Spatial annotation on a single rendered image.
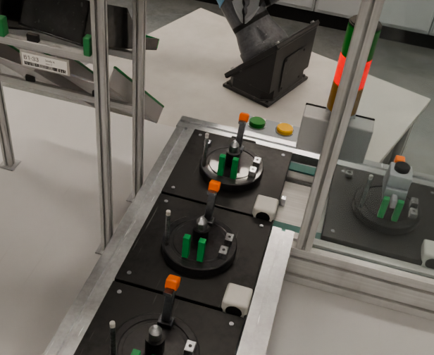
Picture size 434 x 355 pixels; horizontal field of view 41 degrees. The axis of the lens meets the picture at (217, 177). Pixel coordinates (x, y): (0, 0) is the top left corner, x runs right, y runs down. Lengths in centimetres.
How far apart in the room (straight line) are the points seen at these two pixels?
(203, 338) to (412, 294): 44
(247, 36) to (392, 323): 90
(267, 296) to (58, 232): 48
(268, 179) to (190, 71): 66
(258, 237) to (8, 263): 50
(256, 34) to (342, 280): 80
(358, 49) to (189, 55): 108
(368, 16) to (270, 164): 53
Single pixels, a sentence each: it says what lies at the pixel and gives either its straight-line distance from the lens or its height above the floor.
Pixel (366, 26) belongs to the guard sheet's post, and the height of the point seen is 142.
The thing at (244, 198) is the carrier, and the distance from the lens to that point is 121.
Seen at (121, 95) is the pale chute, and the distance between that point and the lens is 117.
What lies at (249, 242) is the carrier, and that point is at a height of 97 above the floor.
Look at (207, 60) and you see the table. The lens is 190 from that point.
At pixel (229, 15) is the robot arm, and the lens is 173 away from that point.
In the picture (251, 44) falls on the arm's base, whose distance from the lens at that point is 170.
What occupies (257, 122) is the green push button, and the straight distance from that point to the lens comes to 143.
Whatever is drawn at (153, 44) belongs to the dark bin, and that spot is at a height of 121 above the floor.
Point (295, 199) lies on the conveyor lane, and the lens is 132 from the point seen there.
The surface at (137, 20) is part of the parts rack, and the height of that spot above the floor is 130.
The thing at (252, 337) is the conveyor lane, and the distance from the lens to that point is 100.
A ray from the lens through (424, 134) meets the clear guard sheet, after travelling 98.
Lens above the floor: 177
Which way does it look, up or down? 40 degrees down
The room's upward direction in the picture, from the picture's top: 7 degrees clockwise
